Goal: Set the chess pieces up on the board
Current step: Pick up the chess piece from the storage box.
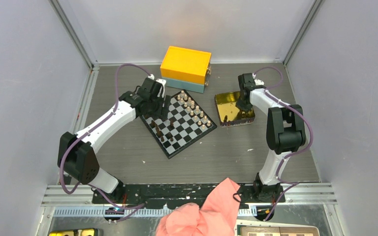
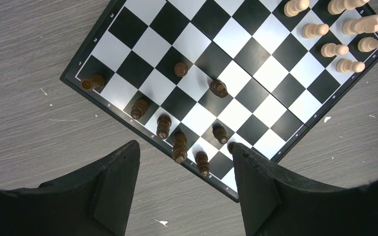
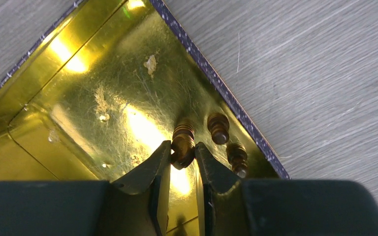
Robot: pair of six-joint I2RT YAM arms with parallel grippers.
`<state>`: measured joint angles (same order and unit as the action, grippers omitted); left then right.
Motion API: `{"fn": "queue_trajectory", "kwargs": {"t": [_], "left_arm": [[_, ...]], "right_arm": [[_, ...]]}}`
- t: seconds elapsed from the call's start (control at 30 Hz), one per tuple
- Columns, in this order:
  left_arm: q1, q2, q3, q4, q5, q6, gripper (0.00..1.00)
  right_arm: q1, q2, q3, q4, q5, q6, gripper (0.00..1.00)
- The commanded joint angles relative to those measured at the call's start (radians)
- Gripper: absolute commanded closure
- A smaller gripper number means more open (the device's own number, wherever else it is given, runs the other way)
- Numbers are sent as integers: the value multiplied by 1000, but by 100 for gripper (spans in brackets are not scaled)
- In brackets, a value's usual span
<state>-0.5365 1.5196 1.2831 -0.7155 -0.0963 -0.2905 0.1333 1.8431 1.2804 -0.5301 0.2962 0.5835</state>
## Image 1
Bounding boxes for gold tin tray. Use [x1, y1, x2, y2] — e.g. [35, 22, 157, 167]
[215, 91, 255, 127]

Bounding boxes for black white chess board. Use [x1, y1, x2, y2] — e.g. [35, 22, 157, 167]
[140, 90, 217, 159]

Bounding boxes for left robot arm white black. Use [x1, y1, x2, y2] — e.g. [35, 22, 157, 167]
[57, 76, 171, 203]

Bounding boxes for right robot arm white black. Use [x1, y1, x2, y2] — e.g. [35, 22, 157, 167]
[236, 73, 306, 202]

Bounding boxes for wooden chess board box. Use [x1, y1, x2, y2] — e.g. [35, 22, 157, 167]
[239, 226, 319, 236]

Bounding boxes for yellow and teal box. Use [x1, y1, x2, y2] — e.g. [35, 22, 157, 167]
[160, 46, 212, 93]

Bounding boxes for pink cloth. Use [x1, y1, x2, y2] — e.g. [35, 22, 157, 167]
[156, 178, 240, 236]

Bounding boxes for gold tin at bottom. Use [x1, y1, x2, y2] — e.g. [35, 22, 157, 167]
[48, 228, 101, 236]

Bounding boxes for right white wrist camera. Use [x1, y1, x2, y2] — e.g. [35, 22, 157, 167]
[254, 79, 264, 86]

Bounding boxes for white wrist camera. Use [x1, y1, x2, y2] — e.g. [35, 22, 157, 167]
[254, 79, 264, 86]
[148, 74, 166, 98]

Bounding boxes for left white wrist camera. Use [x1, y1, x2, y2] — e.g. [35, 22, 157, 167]
[148, 74, 166, 98]

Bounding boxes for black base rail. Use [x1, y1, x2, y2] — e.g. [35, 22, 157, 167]
[105, 182, 284, 209]

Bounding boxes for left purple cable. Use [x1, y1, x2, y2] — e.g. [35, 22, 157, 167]
[59, 63, 156, 224]

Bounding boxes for purple cable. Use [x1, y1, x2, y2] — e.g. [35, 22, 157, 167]
[59, 63, 156, 224]
[252, 66, 314, 222]

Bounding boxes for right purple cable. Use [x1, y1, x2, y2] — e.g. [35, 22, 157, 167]
[252, 66, 314, 222]

